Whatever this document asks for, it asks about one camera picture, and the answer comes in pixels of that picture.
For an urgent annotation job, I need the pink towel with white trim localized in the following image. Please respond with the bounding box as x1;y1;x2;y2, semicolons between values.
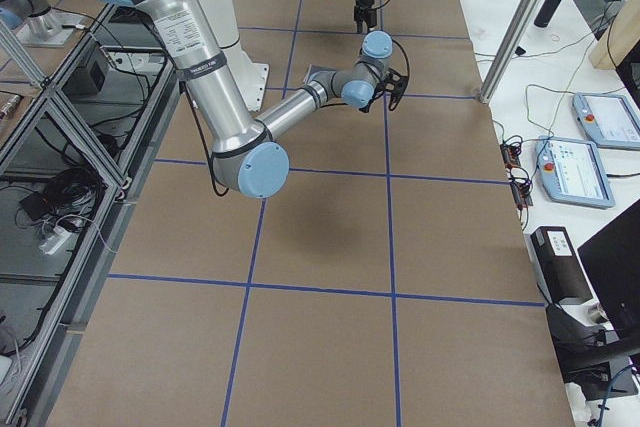
303;64;331;83

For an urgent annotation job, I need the black power adapter box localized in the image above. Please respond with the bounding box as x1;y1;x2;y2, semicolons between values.
63;43;110;96

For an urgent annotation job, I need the black box with label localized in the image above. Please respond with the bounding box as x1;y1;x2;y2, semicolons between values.
530;226;593;305

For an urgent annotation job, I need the teach pendant tablet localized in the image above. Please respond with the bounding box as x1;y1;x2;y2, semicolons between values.
572;93;639;150
535;136;616;209

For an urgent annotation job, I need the near teach pendant tablet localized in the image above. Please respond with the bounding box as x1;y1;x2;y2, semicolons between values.
535;136;616;209

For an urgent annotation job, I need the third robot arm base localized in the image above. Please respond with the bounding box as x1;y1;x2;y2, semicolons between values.
1;0;86;48

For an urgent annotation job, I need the far teach pendant tablet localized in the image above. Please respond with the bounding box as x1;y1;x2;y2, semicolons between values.
572;93;639;150

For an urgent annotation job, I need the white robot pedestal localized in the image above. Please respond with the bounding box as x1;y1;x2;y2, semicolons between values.
194;0;269;112

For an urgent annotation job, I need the black monitor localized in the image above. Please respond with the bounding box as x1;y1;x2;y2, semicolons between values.
578;201;639;334

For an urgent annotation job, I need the black water bottle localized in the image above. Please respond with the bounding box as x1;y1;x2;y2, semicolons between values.
533;0;562;28

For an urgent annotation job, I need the small circuit board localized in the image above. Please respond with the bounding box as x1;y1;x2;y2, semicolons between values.
500;143;521;169

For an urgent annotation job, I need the aluminium frame post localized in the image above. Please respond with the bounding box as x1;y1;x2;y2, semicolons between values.
478;0;541;104

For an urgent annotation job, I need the white power strip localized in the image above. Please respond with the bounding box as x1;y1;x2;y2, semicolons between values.
39;226;71;255

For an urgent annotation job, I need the aluminium frame rail structure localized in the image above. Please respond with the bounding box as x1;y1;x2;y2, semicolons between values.
1;6;178;426

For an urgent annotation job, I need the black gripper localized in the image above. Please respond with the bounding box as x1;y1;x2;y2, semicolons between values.
352;0;394;34
359;68;408;113

